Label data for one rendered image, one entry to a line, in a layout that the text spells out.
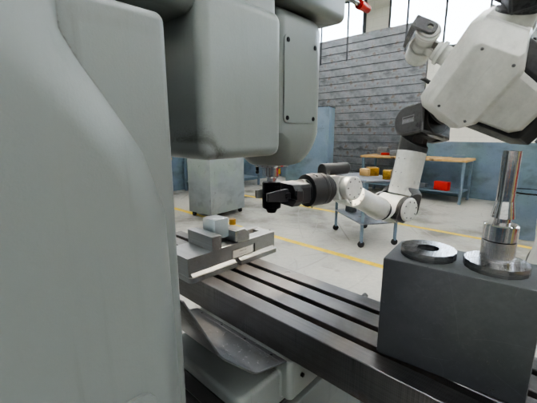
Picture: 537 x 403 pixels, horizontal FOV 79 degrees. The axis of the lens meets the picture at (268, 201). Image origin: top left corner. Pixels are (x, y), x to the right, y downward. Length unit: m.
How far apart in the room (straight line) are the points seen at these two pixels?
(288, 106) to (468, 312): 0.48
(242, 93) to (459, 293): 0.47
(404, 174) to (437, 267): 0.58
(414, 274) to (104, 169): 0.49
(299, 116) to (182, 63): 0.28
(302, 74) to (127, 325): 0.57
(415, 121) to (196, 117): 0.76
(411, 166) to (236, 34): 0.74
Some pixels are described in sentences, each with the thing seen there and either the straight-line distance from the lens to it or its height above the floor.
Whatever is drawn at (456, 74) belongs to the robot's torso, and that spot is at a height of 1.53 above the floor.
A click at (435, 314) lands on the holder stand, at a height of 1.09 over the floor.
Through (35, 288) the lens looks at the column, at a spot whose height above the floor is 1.24.
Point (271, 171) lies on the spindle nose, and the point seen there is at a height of 1.29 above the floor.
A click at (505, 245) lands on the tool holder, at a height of 1.22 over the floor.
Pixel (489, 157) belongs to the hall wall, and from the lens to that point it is 8.20.
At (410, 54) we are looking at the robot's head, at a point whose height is 1.60.
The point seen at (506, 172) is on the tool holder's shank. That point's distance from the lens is 0.60.
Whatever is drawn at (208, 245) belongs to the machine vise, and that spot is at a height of 1.07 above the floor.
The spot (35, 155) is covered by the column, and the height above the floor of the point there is 1.36.
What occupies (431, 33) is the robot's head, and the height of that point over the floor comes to 1.64.
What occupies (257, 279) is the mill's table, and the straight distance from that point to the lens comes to 0.95.
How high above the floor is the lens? 1.38
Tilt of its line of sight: 12 degrees down
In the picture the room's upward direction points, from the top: straight up
